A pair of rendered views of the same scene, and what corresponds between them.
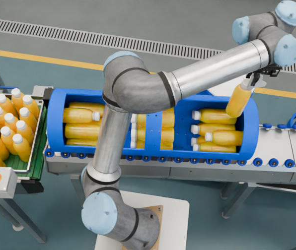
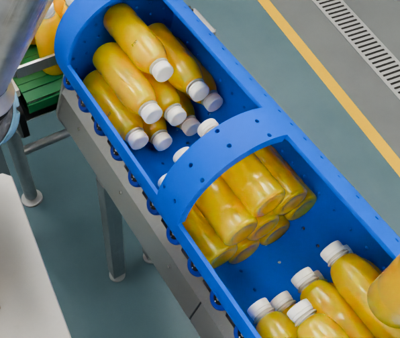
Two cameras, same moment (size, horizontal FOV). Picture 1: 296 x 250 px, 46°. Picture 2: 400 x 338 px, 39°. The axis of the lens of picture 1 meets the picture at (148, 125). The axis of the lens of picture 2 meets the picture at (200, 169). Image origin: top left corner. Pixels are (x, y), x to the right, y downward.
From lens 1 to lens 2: 0.80 m
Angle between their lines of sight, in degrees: 28
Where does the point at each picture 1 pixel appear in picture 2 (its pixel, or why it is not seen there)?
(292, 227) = not seen: outside the picture
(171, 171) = (196, 312)
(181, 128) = (298, 260)
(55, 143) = (60, 48)
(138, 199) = (15, 240)
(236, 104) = (395, 275)
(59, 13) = not seen: outside the picture
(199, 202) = not seen: outside the picture
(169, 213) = (17, 324)
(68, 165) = (80, 130)
